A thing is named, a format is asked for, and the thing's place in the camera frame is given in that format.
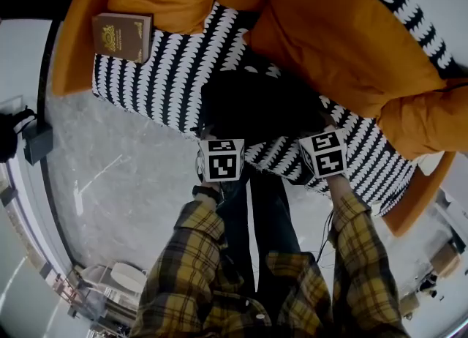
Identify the brown cardboard box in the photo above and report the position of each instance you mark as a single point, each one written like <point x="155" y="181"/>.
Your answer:
<point x="444" y="259"/>

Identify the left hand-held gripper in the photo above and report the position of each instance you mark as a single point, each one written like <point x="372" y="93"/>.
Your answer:
<point x="221" y="162"/>

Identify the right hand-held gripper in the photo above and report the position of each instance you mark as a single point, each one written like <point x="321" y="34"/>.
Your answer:
<point x="325" y="153"/>

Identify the person's right leg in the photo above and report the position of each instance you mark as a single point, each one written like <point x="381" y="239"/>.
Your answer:
<point x="274" y="212"/>

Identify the long orange cushion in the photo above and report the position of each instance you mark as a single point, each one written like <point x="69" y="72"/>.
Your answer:
<point x="336" y="47"/>

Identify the person's left leg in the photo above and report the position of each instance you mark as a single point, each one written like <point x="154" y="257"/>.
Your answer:
<point x="235" y="227"/>

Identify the person's left forearm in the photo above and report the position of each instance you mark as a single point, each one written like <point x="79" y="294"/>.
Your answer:
<point x="190" y="248"/>

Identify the brown book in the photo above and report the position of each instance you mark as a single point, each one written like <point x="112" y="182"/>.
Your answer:
<point x="120" y="36"/>

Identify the metal shelf rack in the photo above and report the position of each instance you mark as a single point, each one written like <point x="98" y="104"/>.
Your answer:
<point x="80" y="300"/>

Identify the person's leg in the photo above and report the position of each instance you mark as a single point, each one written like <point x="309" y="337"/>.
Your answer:
<point x="235" y="227"/>
<point x="274" y="212"/>

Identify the white plush pillow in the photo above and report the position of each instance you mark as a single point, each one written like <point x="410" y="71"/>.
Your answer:
<point x="428" y="162"/>

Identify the black white patterned blanket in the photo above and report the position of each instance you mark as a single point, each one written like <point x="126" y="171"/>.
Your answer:
<point x="157" y="84"/>

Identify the orange sofa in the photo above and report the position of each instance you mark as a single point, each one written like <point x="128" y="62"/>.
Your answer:
<point x="73" y="55"/>

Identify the person's right forearm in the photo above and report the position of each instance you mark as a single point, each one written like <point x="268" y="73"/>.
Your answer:
<point x="358" y="241"/>

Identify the yellow plaid shirt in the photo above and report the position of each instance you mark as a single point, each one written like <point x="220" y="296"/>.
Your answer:
<point x="204" y="311"/>

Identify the black bag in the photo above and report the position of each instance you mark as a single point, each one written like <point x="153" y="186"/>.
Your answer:
<point x="11" y="135"/>
<point x="263" y="106"/>

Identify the black box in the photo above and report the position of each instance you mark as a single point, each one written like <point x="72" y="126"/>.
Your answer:
<point x="38" y="144"/>

